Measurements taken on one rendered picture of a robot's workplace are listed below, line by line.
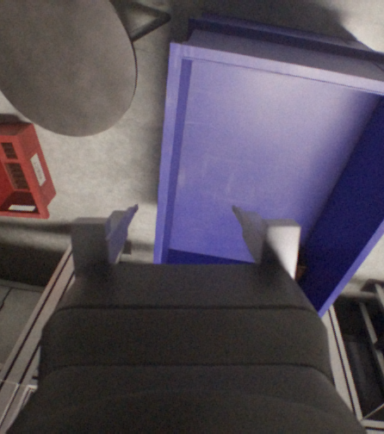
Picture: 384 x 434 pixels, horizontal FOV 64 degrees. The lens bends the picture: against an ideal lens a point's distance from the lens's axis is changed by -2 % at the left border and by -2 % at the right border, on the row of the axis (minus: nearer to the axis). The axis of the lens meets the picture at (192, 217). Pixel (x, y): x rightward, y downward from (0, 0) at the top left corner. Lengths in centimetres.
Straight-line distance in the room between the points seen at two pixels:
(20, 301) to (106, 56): 109
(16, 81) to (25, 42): 8
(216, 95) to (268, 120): 12
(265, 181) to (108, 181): 56
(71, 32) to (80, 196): 65
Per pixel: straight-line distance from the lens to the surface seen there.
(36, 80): 73
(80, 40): 67
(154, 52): 89
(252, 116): 68
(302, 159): 74
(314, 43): 66
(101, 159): 106
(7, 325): 143
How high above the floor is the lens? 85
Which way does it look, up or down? 49 degrees down
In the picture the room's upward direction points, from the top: 171 degrees counter-clockwise
